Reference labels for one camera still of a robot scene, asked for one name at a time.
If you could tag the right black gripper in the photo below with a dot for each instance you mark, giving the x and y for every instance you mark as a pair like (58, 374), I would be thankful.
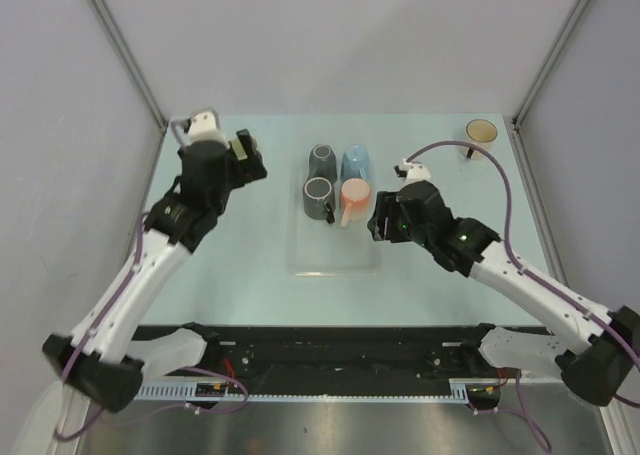
(387, 207)

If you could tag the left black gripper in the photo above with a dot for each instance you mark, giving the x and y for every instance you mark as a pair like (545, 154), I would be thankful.
(246, 170)

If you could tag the orange pink mug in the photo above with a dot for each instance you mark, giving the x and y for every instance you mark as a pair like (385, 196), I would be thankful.
(355, 199)

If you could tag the cream beige mug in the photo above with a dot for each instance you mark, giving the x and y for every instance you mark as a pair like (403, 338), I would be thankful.
(478, 133)

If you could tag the green mug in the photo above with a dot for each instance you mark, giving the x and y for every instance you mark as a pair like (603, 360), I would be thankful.
(244, 148)

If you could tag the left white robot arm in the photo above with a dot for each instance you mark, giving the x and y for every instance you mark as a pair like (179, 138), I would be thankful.
(100, 358)

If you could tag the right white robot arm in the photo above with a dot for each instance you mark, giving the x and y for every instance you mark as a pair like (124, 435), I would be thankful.
(590, 347)

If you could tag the blue mug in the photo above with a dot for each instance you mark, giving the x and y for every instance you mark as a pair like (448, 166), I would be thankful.
(355, 163)

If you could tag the dark grey mug rear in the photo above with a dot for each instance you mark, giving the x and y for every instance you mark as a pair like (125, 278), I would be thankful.
(322, 163)

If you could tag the dark grey mug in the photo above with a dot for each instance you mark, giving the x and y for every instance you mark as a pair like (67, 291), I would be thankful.
(322, 163)
(319, 199)

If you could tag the dark grey mug front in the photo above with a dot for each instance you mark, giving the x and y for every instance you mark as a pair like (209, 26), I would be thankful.
(319, 199)

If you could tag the clear plastic tray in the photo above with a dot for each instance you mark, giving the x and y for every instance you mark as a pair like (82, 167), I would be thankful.
(316, 248)

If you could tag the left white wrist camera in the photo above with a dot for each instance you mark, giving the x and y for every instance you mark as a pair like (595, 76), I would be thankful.
(205, 126)

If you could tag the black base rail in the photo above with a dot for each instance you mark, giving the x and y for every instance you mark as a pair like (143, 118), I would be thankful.
(377, 362)

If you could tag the left aluminium frame post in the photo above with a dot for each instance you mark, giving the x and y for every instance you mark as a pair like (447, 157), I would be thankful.
(123, 52)

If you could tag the aluminium frame post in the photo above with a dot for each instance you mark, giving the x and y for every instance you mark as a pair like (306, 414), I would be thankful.
(556, 50)
(123, 52)

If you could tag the right aluminium frame post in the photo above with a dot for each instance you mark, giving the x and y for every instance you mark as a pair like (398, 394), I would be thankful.
(556, 50)

